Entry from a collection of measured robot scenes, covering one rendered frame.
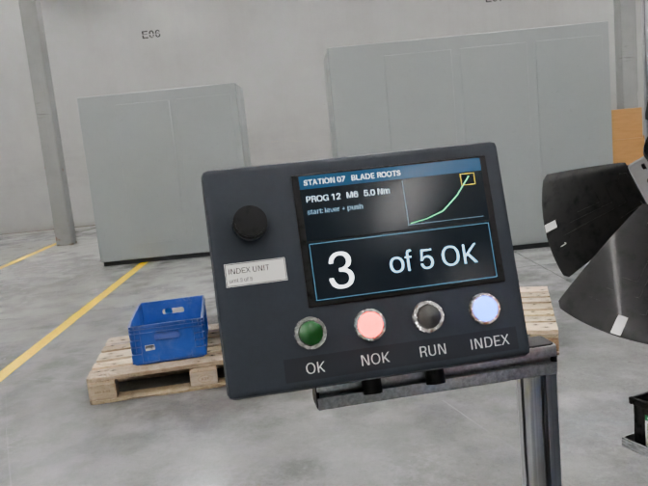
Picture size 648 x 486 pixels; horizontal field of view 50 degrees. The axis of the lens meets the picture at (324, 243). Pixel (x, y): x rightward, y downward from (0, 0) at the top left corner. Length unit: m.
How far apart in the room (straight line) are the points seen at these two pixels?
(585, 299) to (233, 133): 7.11
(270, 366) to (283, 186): 0.15
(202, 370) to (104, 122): 5.04
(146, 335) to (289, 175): 3.34
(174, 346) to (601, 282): 2.96
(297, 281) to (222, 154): 7.61
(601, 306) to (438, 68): 5.59
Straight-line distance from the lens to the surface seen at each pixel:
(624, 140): 9.38
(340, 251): 0.58
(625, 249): 1.26
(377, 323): 0.58
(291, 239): 0.58
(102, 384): 3.89
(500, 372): 0.70
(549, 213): 1.54
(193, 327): 3.88
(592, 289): 1.25
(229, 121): 8.16
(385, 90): 6.63
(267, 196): 0.59
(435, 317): 0.59
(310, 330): 0.57
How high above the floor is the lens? 1.27
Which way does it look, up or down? 9 degrees down
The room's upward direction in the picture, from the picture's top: 6 degrees counter-clockwise
